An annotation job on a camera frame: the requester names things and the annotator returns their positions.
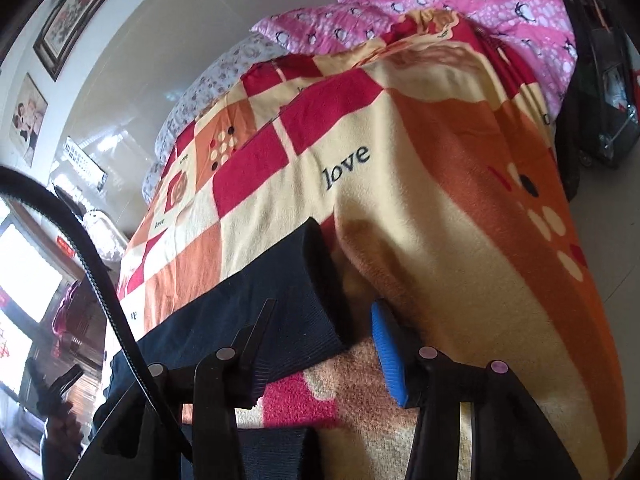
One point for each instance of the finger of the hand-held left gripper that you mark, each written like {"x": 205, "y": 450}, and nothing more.
{"x": 71, "y": 379}

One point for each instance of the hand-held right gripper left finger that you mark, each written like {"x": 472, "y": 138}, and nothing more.
{"x": 252, "y": 350}

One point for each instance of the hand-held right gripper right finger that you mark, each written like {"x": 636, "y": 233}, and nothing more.
{"x": 387, "y": 350}

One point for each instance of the black pants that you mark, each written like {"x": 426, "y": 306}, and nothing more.
{"x": 240, "y": 290}

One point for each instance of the person's left hand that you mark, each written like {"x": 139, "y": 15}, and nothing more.
{"x": 65, "y": 432}

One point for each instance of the dark wooden desk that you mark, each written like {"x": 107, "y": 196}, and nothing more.
{"x": 92, "y": 325}

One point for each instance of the dark red cloth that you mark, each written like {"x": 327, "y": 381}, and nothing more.
{"x": 67, "y": 305}

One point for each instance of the wooden framed window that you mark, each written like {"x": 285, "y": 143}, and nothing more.
{"x": 30, "y": 270}

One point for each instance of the white ornate chair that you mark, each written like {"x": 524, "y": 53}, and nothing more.
{"x": 102, "y": 235}

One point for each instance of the orange red checkered printed blanket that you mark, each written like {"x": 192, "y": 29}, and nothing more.
{"x": 450, "y": 210}

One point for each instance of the eye chart poster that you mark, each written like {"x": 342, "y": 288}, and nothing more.
{"x": 82, "y": 160}

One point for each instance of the floral pillows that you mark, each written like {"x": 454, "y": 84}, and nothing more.
{"x": 200, "y": 95}

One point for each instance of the framed flower picture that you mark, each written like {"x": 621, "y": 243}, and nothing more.
{"x": 75, "y": 5}

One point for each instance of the red wall sticker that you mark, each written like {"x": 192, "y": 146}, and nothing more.
{"x": 66, "y": 246}

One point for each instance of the portrait wall poster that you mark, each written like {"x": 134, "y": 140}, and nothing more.
{"x": 27, "y": 120}

